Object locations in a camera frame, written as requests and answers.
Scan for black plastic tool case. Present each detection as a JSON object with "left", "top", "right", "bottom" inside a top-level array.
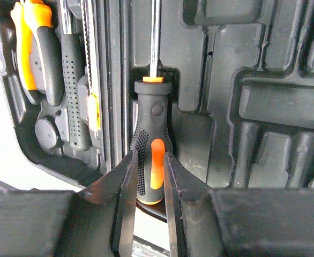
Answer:
[{"left": 0, "top": 1, "right": 314, "bottom": 188}]

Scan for black handled claw hammer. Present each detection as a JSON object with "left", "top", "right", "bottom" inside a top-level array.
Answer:
[{"left": 59, "top": 0, "right": 90, "bottom": 151}]

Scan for orange black pliers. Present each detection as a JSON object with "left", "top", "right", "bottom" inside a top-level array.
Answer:
[{"left": 10, "top": 1, "right": 64, "bottom": 107}]

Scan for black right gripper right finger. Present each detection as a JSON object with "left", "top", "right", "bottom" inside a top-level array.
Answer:
[{"left": 164, "top": 153, "right": 314, "bottom": 256}]

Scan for black handled screwdriver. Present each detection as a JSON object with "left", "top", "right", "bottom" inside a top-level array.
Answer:
[{"left": 131, "top": 1, "right": 173, "bottom": 205}]

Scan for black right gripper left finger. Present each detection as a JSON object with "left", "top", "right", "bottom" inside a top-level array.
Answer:
[{"left": 0, "top": 150, "right": 138, "bottom": 256}]

